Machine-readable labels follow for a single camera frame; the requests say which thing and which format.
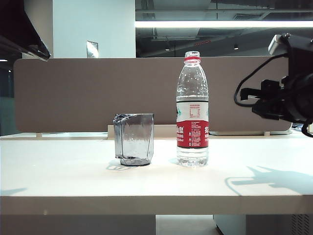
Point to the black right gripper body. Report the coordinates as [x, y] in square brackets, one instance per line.
[300, 93]

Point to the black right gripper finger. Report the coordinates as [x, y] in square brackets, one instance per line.
[269, 85]
[266, 109]

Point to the clear red-label water bottle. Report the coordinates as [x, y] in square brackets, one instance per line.
[192, 137]

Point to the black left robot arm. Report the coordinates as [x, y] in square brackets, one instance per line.
[14, 24]

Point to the grey faceted glass mug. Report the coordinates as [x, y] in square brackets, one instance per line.
[137, 137]

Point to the long white ceiling light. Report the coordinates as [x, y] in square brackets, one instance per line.
[220, 24]

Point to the brown desk partition screen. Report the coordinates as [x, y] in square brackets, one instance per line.
[73, 98]

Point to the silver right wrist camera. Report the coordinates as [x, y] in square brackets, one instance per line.
[276, 45]

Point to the silver wall sign plaque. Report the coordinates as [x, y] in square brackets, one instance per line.
[92, 50]

